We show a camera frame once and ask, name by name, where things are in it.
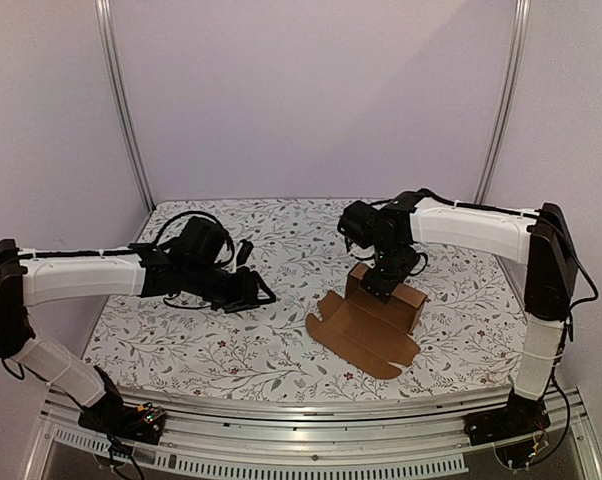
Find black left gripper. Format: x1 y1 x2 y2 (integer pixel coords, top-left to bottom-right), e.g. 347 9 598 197
184 261 277 315

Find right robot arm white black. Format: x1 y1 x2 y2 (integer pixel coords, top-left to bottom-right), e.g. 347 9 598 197
337 188 579 438

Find aluminium front rail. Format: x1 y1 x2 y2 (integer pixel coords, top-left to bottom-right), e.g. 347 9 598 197
25 387 602 479

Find floral patterned table mat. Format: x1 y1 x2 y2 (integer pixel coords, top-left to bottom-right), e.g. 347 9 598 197
84 199 526 403

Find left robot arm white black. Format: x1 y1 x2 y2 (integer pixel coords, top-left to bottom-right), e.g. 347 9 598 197
0 211 276 434

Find left aluminium frame post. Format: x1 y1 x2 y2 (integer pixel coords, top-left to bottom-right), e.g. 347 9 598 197
95 0 156 212

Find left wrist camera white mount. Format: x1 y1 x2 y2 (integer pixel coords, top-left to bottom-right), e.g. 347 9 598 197
233 239 254 270

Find brown cardboard box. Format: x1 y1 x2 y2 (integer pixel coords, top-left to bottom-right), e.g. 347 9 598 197
305 263 428 380

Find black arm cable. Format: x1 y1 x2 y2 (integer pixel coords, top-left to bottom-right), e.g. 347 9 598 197
153 209 237 271
375 197 600 351

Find right aluminium frame post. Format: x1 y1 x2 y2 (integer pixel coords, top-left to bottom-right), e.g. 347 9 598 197
474 0 531 205

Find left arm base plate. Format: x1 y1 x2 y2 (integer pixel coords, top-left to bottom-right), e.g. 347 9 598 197
78 398 167 445

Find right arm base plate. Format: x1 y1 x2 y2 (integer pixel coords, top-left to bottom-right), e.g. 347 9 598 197
463 407 551 446

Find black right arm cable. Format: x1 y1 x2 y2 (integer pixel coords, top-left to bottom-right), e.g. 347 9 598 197
375 197 600 351

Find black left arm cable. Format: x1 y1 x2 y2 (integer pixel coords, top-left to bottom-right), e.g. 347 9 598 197
153 209 237 271

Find aluminium frame post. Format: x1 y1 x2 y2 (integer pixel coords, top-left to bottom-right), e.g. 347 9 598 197
95 0 156 212
474 0 531 205

